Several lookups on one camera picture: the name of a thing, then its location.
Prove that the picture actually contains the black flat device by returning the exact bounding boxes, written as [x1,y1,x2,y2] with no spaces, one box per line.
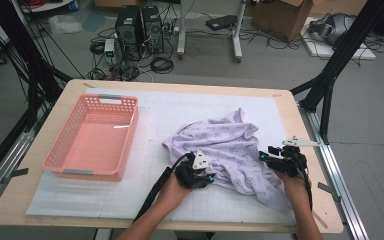
[205,14,238,32]

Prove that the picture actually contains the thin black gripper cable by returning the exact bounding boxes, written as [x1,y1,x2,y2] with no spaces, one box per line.
[298,166,314,212]

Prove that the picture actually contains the coiled black cable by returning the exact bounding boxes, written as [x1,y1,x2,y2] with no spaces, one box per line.
[150,56,175,75]

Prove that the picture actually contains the white metal stand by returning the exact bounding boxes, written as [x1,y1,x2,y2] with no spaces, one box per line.
[176,0,248,64]

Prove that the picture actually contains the aluminium rail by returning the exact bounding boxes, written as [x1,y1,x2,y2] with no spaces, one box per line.
[298,103,369,240]
[0,109,48,218]

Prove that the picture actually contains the white box with green display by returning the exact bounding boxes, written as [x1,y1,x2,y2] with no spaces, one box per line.
[103,38,116,58]

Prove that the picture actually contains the grey headset device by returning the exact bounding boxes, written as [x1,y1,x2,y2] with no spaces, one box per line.
[308,12,355,46]

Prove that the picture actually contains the white grid mat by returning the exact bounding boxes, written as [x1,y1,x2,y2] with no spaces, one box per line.
[25,87,298,225]

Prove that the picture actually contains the white round table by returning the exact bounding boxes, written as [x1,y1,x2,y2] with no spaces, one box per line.
[19,0,76,14]

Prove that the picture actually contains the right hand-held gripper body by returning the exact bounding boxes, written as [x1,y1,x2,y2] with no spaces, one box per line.
[267,135,320,178]

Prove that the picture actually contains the black metal frame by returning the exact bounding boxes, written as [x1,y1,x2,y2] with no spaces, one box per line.
[289,0,384,145]
[0,0,74,188]

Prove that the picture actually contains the lilac printed cloth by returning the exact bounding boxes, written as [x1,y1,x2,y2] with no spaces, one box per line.
[162,107,293,213]

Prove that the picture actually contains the tangled black floor cables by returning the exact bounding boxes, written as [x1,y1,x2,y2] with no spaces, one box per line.
[239,26,314,52]

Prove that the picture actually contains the pink plastic basket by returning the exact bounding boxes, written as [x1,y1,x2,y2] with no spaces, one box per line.
[42,93,140,183]

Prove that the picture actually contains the person's left hand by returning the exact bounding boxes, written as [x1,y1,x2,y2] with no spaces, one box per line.
[156,173,194,210]

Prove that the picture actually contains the clear plastic bag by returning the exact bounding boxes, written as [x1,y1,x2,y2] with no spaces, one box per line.
[48,13,83,34]

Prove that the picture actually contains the grey metal bracket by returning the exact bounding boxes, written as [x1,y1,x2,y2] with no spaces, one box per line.
[1,167,30,185]
[317,181,342,203]

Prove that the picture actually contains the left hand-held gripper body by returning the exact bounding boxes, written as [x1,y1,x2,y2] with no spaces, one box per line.
[174,149,216,190]

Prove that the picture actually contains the white foam board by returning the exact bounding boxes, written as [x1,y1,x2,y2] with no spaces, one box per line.
[301,16,377,61]

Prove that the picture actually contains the person's right hand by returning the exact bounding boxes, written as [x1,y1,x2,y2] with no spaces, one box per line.
[274,169,313,210]

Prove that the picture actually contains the brown cardboard box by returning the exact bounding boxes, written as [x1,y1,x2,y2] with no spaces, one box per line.
[251,0,314,42]

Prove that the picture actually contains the black computer tower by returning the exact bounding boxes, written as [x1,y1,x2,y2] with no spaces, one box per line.
[114,4,144,63]
[141,5,165,54]

